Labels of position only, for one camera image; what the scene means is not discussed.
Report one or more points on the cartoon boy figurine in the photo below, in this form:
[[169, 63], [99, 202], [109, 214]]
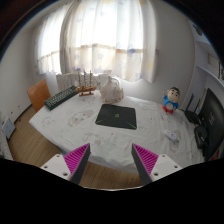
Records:
[[171, 98]]

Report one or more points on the black green mouse pad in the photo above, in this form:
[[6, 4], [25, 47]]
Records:
[[117, 116]]

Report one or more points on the black computer monitor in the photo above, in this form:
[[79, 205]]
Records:
[[209, 134]]

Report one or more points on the wooden model sailing ship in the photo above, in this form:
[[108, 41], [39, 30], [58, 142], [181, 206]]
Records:
[[85, 87]]

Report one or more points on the large white conch shell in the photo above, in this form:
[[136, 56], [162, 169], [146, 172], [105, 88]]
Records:
[[111, 91]]

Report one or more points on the white wall shelf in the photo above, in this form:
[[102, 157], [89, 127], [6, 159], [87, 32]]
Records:
[[206, 57]]

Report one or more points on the white patterned tablecloth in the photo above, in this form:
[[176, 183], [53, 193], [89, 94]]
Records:
[[72, 124]]

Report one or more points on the black mechanical keyboard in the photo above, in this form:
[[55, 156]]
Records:
[[60, 97]]

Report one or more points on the white computer mouse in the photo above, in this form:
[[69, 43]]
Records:
[[170, 135]]

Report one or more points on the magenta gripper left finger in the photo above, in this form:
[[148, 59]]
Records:
[[70, 166]]

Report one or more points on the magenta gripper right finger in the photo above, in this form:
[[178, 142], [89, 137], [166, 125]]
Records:
[[152, 167]]

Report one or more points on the white sheer curtain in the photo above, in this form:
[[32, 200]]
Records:
[[117, 37]]

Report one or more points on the black wifi router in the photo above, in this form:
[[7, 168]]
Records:
[[193, 116]]

